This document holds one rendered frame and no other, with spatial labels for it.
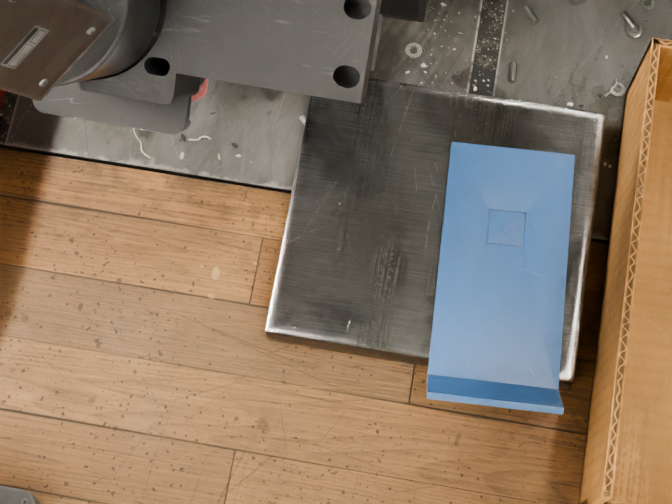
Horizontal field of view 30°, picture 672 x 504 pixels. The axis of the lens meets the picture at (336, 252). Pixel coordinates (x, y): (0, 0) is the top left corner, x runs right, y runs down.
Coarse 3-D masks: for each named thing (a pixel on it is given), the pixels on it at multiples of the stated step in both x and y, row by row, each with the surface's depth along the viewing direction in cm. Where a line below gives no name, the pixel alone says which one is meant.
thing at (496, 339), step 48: (480, 192) 70; (528, 192) 70; (480, 240) 69; (528, 240) 69; (480, 288) 69; (528, 288) 69; (432, 336) 68; (480, 336) 68; (528, 336) 68; (432, 384) 66; (480, 384) 66; (528, 384) 67
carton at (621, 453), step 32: (640, 64) 71; (640, 96) 69; (640, 128) 67; (640, 160) 66; (640, 192) 65; (640, 224) 65; (608, 256) 71; (640, 256) 71; (608, 288) 69; (640, 288) 70; (608, 320) 67; (640, 320) 70; (608, 352) 66; (640, 352) 69; (608, 384) 64; (640, 384) 69; (608, 416) 62; (640, 416) 68; (608, 448) 61; (640, 448) 68; (608, 480) 61; (640, 480) 67
